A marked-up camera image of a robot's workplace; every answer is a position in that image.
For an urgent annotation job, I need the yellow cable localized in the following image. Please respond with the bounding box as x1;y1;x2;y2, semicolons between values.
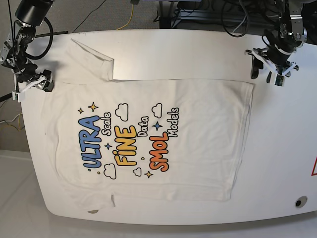
116;3;136;31

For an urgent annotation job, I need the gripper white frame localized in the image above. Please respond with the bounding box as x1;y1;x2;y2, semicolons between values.
245;45;299;83
14;70;54;92

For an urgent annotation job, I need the white printed T-shirt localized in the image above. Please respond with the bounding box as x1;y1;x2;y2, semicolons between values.
42;39;254;211

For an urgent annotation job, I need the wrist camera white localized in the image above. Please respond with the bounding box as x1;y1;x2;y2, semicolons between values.
274;74;285;87
12;91;25;103

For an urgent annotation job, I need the black aluminium frame rack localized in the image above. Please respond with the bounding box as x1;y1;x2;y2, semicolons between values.
153;0;280;34

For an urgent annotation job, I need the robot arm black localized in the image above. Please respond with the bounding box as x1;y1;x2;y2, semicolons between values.
0;0;54;94
245;0;311;86

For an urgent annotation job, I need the black table grommet right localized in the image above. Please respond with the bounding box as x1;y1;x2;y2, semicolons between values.
295;196;308;208

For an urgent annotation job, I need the red triangle sticker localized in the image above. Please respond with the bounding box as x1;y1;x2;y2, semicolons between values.
311;158;317;176

